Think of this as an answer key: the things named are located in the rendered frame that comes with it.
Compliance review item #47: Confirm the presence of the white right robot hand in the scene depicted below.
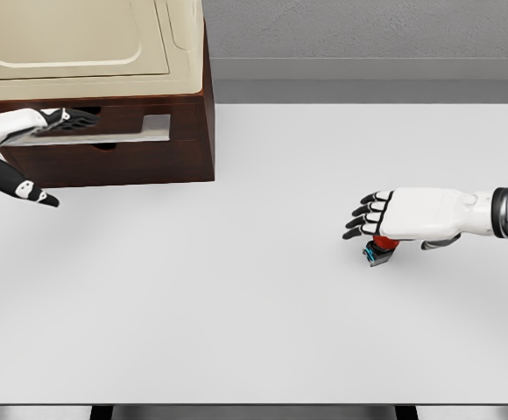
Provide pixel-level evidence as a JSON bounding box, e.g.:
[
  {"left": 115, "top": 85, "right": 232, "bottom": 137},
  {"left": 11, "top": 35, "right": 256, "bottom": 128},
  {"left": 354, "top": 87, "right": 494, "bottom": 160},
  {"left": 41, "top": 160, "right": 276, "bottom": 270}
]
[{"left": 342, "top": 187, "right": 479, "bottom": 251}]

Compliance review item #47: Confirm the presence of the dark brown wooden cabinet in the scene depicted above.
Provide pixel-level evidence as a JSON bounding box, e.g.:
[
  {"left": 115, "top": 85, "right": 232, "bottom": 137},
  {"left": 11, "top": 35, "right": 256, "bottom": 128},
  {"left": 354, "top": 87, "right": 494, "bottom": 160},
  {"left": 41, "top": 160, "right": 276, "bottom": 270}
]
[{"left": 0, "top": 17, "right": 216, "bottom": 190}]

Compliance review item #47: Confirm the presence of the beige cabinet top unit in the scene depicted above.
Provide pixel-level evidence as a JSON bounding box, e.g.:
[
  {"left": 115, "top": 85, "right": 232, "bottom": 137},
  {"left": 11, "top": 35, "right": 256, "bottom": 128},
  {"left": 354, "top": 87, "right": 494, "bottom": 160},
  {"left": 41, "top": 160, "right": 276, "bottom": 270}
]
[{"left": 0, "top": 0, "right": 206, "bottom": 104}]

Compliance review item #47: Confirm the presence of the brown drawer with notch handle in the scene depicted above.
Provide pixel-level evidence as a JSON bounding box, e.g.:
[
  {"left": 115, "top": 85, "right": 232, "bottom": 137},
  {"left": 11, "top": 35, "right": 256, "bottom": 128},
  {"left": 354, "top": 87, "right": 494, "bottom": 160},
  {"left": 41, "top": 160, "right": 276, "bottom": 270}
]
[{"left": 0, "top": 139, "right": 214, "bottom": 188}]

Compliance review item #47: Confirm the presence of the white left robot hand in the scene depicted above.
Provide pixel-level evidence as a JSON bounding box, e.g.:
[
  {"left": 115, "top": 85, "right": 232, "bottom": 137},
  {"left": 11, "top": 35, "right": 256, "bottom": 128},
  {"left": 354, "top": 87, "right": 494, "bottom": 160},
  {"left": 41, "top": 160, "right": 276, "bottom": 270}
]
[{"left": 0, "top": 107, "right": 102, "bottom": 208}]

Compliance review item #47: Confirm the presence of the brown drawer with grey handle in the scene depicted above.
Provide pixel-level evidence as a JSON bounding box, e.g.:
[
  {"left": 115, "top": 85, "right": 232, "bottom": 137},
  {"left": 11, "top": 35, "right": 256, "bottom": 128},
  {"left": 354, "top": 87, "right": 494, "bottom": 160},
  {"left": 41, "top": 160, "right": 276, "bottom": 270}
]
[{"left": 0, "top": 102, "right": 203, "bottom": 149}]

